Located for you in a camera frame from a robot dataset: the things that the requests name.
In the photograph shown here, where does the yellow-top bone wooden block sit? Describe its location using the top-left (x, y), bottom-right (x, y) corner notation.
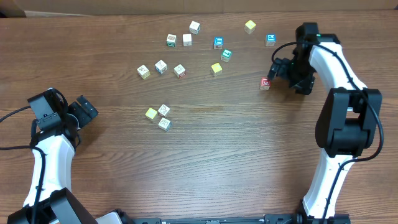
top-left (145, 108), bottom-right (158, 122)

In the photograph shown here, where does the white I wooden block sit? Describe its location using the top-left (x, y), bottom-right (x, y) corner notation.
top-left (158, 104), bottom-right (170, 118)

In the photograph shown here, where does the blue B wooden block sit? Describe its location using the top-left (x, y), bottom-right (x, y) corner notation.
top-left (158, 118), bottom-right (172, 132)

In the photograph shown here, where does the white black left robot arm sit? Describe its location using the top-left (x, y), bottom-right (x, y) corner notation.
top-left (7, 88), bottom-right (98, 223)

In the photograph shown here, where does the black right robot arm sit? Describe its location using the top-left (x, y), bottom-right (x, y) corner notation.
top-left (288, 22), bottom-right (382, 223)

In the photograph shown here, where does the red-top C wooden block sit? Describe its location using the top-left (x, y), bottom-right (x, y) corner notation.
top-left (259, 77), bottom-right (271, 90)

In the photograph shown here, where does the blue-top P wooden block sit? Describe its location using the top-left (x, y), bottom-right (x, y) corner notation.
top-left (265, 34), bottom-right (276, 47)

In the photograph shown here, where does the yellow S wooden block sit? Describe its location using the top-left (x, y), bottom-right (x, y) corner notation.
top-left (137, 65), bottom-right (150, 80)

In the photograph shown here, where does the plain yellow-top wooden block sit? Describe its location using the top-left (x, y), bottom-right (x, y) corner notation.
top-left (244, 20), bottom-right (256, 34)

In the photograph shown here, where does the green-top L wooden block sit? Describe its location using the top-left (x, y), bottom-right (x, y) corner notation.
top-left (220, 49), bottom-right (233, 62)

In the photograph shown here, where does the blue-sided white wooden block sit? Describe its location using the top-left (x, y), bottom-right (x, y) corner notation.
top-left (155, 60), bottom-right (168, 74)

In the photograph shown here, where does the yellow-top face wooden block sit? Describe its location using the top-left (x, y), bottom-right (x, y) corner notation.
top-left (211, 63), bottom-right (223, 77)

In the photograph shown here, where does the red P wooden block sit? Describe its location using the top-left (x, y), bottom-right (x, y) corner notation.
top-left (174, 64), bottom-right (186, 78)

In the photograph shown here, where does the green B wooden block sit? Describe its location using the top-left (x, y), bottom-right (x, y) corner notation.
top-left (166, 34), bottom-right (177, 47)

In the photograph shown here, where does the teal J wooden block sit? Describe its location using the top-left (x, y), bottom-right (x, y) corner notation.
top-left (189, 21), bottom-right (200, 35)

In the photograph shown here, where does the red-sided white wooden block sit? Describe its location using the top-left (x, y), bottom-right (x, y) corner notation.
top-left (182, 34), bottom-right (192, 47)

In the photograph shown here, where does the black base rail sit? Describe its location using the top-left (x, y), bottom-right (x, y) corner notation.
top-left (118, 213), bottom-right (352, 224)

